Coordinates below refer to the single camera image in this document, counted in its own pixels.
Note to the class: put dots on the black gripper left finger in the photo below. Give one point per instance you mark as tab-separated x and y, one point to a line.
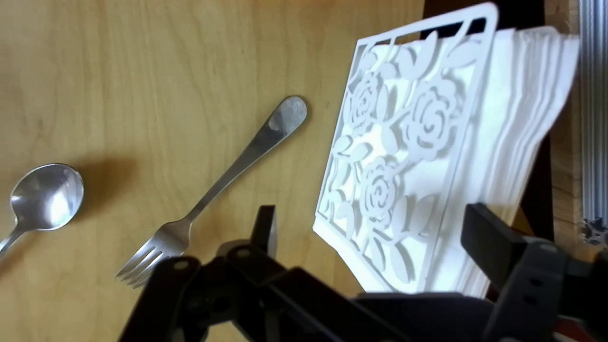
210	296

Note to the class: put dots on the silver metal spoon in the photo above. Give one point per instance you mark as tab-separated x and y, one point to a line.
48	196

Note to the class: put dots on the aluminium robot stand frame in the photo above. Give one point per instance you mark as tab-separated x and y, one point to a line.
595	114

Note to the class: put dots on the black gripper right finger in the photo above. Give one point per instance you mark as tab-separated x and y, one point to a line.
538	285

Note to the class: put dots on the stack of white paper towels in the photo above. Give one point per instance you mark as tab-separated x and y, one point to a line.
525	106

